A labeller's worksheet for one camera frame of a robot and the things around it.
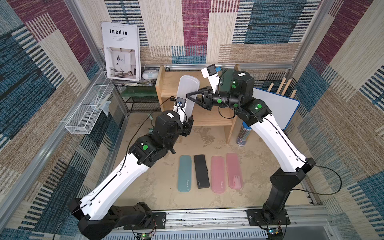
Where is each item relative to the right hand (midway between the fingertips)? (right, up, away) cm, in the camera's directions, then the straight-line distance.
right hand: (187, 94), depth 57 cm
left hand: (-3, -6, +8) cm, 10 cm away
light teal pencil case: (-3, -41, +34) cm, 53 cm away
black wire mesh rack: (-39, +4, +62) cm, 74 cm away
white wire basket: (-63, -8, +34) cm, 72 cm away
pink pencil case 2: (+25, -40, +29) cm, 56 cm away
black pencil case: (+7, -38, +31) cm, 50 cm away
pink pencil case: (+16, -40, +31) cm, 53 cm away
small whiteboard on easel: (+55, -2, +33) cm, 64 cm away
